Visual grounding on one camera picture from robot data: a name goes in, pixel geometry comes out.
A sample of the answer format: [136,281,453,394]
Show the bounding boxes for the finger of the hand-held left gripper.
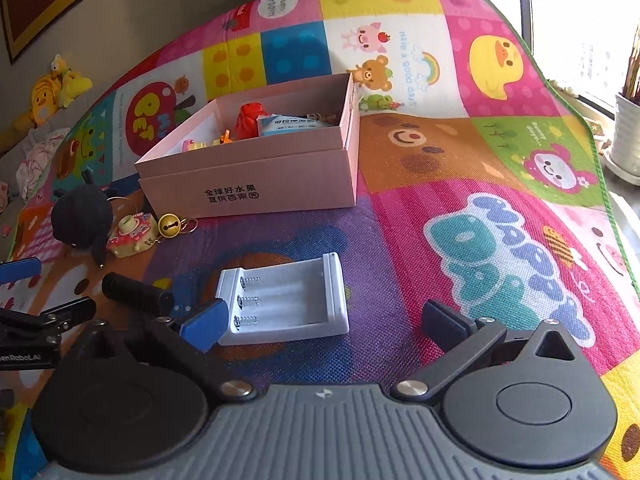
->
[0,296,97,333]
[0,256,42,286]

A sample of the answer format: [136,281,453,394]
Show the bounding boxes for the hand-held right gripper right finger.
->
[392,300,583,403]

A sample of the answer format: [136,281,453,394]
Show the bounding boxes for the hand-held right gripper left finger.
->
[65,298,258,403]

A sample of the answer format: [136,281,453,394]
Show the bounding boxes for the black flashlight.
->
[101,272,176,311]

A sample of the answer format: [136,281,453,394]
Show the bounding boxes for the black plush toy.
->
[51,170,115,263]

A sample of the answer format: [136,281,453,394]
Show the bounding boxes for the mushroom cake toy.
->
[105,211,157,259]

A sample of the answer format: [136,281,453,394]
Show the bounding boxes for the gold bell keychain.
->
[157,212,198,239]

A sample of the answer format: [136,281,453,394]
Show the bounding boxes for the white battery charger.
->
[215,252,350,347]

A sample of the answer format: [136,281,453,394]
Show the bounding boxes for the pink cardboard box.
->
[134,72,362,220]

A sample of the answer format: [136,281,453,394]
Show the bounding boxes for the blue wet cotton packet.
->
[256,112,326,137]

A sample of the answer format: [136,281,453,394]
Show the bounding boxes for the small figure keychain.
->
[305,109,341,128]

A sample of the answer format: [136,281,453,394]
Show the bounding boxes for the pink patterned cloth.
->
[15,135,67,196]

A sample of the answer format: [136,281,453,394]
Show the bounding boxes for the colourful printed play mat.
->
[0,0,640,480]

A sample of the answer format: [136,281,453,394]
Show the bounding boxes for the yellow orange plush toy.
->
[12,55,66,133]

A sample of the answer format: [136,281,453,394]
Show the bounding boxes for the pale yellow plush toy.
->
[57,67,94,108]

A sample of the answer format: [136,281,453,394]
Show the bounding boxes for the red toy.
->
[234,102,268,140]

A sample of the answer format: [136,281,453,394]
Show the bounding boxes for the palm plant in white pot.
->
[605,25,640,178]

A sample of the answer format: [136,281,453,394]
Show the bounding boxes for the framed wall picture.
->
[0,0,83,63]

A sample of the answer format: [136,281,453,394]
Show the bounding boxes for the black window frame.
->
[442,0,538,58]

